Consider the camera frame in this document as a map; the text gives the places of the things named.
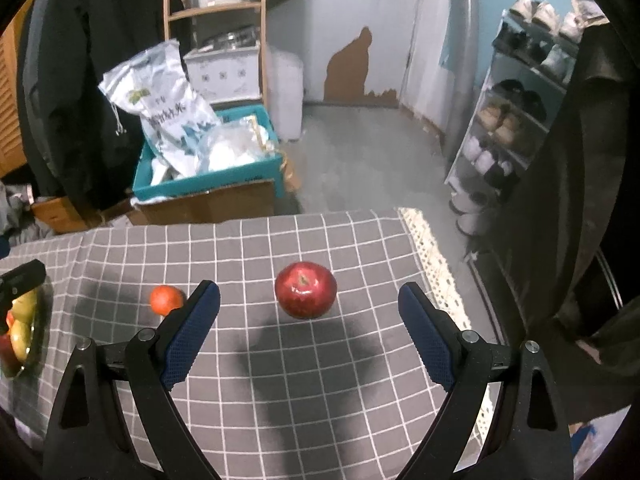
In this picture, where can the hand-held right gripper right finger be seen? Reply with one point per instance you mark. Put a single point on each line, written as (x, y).
(427, 342)

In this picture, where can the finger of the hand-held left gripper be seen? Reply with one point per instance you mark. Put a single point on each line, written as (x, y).
(22, 277)

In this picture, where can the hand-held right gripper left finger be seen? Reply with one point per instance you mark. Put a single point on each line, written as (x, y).
(190, 337)

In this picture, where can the yellow green mango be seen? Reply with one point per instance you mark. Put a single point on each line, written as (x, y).
(20, 341)
(25, 306)

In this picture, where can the small tangerine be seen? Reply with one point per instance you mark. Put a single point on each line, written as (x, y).
(166, 299)

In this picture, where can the dark green glass plate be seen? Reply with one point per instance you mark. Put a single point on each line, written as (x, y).
(41, 345)

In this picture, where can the red apple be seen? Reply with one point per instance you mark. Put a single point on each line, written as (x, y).
(6, 354)
(305, 290)

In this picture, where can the pile of grey clothes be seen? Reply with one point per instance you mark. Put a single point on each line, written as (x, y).
(15, 210)

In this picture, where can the wooden drawer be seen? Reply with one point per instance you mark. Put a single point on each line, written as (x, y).
(60, 212)

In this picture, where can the grey checked tablecloth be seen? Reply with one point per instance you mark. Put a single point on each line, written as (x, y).
(300, 360)

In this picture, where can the brown cardboard box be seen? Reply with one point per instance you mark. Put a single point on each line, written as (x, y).
(210, 205)

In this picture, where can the teal plastic crate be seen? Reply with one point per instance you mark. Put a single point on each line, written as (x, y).
(215, 180)

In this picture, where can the wooden louvered door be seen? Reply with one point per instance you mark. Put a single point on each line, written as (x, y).
(10, 110)

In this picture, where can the blue plastic bag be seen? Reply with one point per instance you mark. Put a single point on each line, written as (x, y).
(595, 440)

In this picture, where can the clear plastic bag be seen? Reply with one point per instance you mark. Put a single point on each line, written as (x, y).
(235, 145)

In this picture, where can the black hooded coat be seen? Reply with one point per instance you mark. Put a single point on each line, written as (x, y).
(75, 85)

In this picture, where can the grey jacket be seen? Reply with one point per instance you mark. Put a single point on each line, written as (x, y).
(34, 60)

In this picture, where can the white printed rice bag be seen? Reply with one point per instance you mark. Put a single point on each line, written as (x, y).
(165, 110)

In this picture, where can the shoe rack with shoes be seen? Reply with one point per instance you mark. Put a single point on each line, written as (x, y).
(505, 125)

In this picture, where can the white plastic cabinet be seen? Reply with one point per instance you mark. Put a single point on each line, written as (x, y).
(287, 95)

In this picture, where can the white printed box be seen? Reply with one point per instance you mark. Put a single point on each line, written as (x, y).
(225, 75)

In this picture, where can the silver vertical pipe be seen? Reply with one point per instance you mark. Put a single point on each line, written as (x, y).
(465, 60)

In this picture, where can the steel steamer pot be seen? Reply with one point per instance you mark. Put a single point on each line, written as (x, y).
(235, 37)

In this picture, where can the pale blue door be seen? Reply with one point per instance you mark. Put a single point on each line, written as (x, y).
(435, 35)

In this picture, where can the wooden shelf rack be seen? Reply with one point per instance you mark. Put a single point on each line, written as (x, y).
(220, 9)

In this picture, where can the beige crumpled cloth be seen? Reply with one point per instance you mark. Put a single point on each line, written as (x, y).
(590, 5)

